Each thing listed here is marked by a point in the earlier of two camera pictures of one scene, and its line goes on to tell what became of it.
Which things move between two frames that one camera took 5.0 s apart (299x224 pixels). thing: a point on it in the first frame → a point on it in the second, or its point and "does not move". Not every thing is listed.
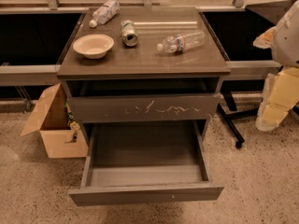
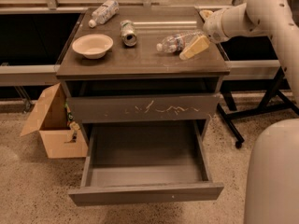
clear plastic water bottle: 179,42 does not move
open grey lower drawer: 145,161 does not move
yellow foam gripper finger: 264,39 → 206,14
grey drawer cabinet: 145,64 does not move
